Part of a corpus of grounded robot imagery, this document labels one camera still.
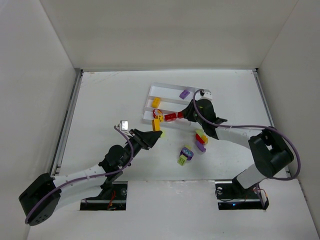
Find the white sorting tray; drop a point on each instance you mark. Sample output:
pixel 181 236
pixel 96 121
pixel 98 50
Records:
pixel 170 103

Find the red rounded lego brick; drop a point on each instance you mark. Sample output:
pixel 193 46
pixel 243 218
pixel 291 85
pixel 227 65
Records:
pixel 156 112

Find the yellow long lego brick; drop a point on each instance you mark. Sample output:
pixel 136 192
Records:
pixel 156 125

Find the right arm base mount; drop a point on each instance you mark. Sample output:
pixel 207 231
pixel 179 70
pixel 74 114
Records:
pixel 230 197

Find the light green lego brick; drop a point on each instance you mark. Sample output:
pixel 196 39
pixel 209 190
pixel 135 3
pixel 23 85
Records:
pixel 182 160

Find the light green small lego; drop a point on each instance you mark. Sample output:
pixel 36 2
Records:
pixel 188 147

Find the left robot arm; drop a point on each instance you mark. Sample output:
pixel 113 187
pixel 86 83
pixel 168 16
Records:
pixel 47 193

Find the light green lego plate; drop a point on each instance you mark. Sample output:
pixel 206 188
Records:
pixel 163 134

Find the yellow curved lego brick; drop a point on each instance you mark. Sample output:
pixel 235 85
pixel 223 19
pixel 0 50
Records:
pixel 204 139

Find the yellow butterfly lego brick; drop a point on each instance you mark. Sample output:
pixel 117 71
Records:
pixel 156 102

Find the purple butterfly lego brick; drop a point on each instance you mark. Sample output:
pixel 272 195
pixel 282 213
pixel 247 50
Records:
pixel 184 94

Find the yellow small lego brick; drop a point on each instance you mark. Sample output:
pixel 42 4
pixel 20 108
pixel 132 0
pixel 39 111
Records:
pixel 160 118

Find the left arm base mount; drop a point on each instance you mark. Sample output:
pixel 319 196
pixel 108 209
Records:
pixel 113 197

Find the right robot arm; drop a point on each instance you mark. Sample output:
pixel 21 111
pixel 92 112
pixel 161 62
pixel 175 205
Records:
pixel 269 151

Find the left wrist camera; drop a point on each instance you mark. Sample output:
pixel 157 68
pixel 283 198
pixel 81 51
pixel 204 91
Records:
pixel 124 125

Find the purple curved lego brick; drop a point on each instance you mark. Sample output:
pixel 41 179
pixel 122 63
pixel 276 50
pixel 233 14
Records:
pixel 200 146

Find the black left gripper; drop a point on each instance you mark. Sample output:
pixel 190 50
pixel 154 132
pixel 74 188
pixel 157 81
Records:
pixel 139 139

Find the red curved lego brick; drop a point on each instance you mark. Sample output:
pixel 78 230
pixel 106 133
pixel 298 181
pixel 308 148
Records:
pixel 198 138

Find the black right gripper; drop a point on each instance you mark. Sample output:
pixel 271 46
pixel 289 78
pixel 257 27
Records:
pixel 189 113

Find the red large lego brick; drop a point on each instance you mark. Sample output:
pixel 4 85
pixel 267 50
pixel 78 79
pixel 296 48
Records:
pixel 173 116

